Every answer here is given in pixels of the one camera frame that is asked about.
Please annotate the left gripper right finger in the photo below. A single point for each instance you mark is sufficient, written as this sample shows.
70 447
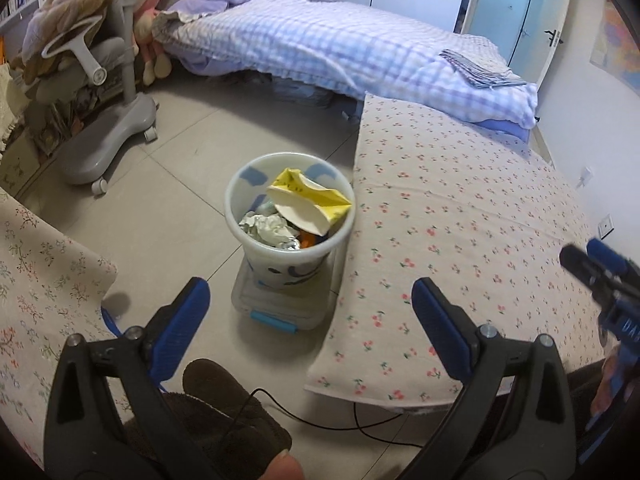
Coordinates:
513 418

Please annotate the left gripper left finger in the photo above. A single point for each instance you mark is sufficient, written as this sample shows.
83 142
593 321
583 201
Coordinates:
84 437

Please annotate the yellow white paper bag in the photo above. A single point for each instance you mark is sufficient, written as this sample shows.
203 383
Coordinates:
306 204

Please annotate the white tissue paper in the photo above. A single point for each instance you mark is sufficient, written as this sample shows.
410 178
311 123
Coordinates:
272 230

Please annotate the orange peel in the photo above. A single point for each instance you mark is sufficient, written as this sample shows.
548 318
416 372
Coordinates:
308 240

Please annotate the white plastic trash bin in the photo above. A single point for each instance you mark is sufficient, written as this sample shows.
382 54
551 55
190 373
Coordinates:
247 191

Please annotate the person's left hand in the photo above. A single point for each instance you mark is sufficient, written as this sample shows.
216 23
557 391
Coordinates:
283 467

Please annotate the white plug adapter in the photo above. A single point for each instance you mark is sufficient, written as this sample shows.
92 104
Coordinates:
585 177

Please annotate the brown fuzzy slipper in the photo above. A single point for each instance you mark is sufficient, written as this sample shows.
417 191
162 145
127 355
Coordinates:
233 430

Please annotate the floral beige cloth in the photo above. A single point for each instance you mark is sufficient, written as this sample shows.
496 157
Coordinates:
51 287

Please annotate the cherry print tablecloth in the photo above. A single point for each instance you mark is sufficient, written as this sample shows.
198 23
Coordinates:
479 213

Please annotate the clear plastic storage box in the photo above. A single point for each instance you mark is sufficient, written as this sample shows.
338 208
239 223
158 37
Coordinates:
303 307

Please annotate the folded striped cloth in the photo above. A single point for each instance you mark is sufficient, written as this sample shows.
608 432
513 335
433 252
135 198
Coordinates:
478 76

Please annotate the white room door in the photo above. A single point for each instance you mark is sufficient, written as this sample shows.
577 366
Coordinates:
539 38

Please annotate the grey kids desk chair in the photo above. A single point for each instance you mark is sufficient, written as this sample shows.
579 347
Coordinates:
96 82

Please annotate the pink plush monkey toy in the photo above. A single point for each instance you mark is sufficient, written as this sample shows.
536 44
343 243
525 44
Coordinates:
156 64

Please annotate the blue checked quilt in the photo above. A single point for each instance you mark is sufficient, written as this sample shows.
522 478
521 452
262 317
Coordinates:
347 48

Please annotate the brown blanket on chair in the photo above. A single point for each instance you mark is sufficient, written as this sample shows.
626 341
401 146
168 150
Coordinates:
54 18

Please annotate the wall power socket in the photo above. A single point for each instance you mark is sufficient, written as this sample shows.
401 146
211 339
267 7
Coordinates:
605 227

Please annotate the wall map poster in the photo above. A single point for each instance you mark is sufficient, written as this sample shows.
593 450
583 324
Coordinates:
614 49

